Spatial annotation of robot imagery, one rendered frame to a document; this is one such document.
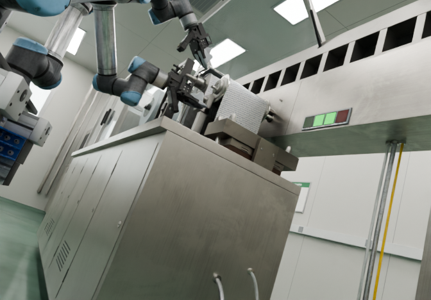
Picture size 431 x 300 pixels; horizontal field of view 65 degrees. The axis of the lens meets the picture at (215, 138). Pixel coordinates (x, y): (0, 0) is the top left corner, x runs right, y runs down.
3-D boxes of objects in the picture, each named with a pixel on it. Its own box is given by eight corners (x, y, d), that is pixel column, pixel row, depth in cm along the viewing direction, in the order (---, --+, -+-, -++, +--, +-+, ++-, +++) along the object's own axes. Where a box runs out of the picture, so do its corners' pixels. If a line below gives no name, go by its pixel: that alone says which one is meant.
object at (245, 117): (210, 129, 153) (224, 94, 158) (250, 151, 162) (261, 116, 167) (211, 129, 152) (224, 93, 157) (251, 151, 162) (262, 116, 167)
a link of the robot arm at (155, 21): (143, 0, 149) (167, -9, 150) (149, 16, 159) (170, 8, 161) (151, 14, 147) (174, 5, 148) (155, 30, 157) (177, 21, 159)
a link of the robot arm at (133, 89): (117, 103, 141) (128, 81, 144) (140, 109, 138) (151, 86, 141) (108, 94, 134) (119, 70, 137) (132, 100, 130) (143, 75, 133)
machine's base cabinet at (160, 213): (30, 243, 310) (72, 157, 333) (97, 263, 336) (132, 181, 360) (43, 417, 90) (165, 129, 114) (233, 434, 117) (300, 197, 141)
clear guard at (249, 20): (195, 27, 261) (195, 27, 261) (219, 89, 266) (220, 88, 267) (287, -50, 169) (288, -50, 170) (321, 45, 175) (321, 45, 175)
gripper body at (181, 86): (196, 83, 146) (172, 68, 141) (188, 100, 144) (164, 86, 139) (188, 87, 153) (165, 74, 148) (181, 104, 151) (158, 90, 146)
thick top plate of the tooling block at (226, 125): (203, 135, 146) (208, 122, 148) (272, 171, 162) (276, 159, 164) (222, 131, 132) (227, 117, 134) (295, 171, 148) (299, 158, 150)
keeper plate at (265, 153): (250, 162, 137) (258, 138, 140) (268, 172, 141) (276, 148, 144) (253, 162, 135) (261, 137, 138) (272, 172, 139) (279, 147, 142)
